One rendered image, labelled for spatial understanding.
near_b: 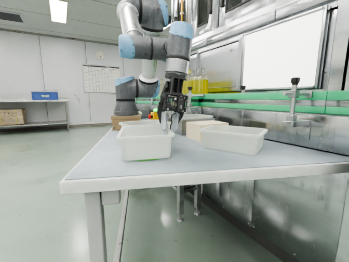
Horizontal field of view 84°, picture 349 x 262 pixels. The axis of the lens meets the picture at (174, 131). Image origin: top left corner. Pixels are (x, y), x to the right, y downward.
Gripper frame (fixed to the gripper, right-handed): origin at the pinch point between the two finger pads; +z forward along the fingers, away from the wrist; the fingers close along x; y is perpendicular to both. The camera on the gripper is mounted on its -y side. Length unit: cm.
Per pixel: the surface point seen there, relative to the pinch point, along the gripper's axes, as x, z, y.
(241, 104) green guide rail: 42, -14, -27
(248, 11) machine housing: 50, -71, -50
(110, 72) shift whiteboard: -98, -83, -646
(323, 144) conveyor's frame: 55, -3, 11
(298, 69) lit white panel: 61, -34, -15
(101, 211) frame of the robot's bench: -18.5, 20.4, 14.8
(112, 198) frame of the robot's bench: -15.7, 16.5, 14.6
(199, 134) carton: 16.8, 1.2, -13.7
